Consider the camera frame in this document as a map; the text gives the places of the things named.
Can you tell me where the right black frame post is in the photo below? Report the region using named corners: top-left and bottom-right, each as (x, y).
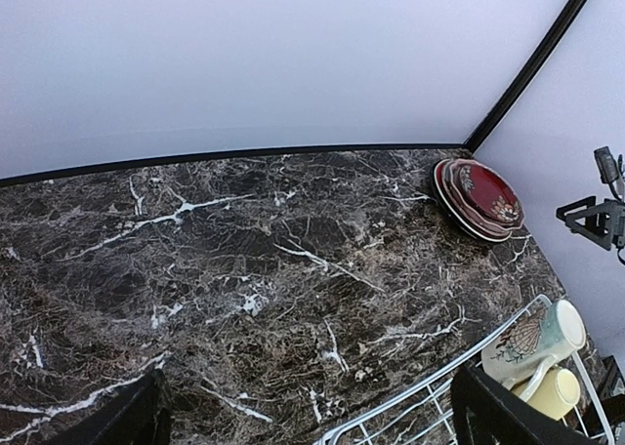
top-left (464, 0), bottom-right (589, 153)

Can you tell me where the red floral plate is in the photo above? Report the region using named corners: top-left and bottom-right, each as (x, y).
top-left (453, 159), bottom-right (524, 229)

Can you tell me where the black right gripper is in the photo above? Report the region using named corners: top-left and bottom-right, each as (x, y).
top-left (556, 196), bottom-right (624, 250)

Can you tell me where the pink polka dot plate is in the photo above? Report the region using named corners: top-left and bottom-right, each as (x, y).
top-left (443, 159), bottom-right (523, 235)

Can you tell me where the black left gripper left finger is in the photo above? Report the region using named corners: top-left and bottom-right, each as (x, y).
top-left (48, 369), bottom-right (172, 445)

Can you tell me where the light green plate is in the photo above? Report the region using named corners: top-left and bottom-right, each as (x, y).
top-left (433, 159), bottom-right (512, 243)

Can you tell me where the yellow mug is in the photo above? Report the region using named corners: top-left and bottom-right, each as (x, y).
top-left (527, 367), bottom-right (581, 421)

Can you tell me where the black striped rim plate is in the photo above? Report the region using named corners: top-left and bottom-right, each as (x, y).
top-left (432, 159), bottom-right (512, 244)

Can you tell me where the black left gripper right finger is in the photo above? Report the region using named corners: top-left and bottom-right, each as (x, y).
top-left (451, 365), bottom-right (601, 444)

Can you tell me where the white patterned tall mug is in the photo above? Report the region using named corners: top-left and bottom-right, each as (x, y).
top-left (480, 300), bottom-right (586, 385)

